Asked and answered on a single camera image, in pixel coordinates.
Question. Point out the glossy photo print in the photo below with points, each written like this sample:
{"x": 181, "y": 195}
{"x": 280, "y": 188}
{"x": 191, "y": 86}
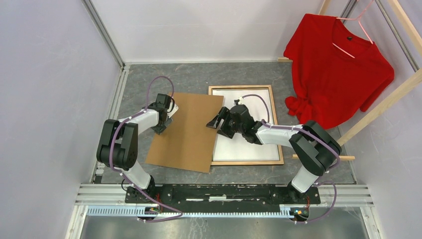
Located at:
{"x": 237, "y": 151}

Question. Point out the black wooden picture frame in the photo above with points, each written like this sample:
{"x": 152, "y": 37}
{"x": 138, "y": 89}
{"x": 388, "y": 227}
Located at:
{"x": 237, "y": 124}

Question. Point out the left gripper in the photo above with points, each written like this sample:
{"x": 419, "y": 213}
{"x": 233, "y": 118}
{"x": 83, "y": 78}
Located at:
{"x": 159, "y": 129}

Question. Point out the white slotted cable duct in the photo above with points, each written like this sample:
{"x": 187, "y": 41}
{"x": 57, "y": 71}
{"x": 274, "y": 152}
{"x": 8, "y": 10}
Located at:
{"x": 144, "y": 212}

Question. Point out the brown frame backing board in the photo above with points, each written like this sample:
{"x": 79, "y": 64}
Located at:
{"x": 187, "y": 143}

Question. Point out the red t-shirt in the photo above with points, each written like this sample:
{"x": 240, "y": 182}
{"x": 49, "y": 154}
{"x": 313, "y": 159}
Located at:
{"x": 336, "y": 72}

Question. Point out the aluminium rail frame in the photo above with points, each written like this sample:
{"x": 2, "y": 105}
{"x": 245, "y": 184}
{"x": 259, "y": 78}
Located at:
{"x": 346, "y": 211}

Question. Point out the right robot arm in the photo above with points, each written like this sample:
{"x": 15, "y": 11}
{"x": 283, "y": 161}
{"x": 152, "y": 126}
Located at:
{"x": 316, "y": 149}

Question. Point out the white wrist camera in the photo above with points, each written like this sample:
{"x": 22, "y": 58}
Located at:
{"x": 238, "y": 101}
{"x": 173, "y": 109}

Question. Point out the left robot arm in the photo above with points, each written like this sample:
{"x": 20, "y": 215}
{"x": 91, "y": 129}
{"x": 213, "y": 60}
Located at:
{"x": 118, "y": 144}

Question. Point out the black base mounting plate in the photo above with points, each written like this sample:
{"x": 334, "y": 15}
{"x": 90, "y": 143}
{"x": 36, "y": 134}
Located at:
{"x": 222, "y": 198}

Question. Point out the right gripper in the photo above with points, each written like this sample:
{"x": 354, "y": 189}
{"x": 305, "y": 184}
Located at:
{"x": 214, "y": 123}

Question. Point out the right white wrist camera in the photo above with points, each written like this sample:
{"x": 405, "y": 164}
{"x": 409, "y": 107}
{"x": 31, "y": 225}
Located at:
{"x": 238, "y": 101}

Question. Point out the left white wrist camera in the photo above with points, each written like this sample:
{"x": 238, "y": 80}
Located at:
{"x": 173, "y": 109}

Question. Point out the wooden clothes rack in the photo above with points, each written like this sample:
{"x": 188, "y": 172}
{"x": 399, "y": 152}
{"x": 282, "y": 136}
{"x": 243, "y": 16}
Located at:
{"x": 379, "y": 105}

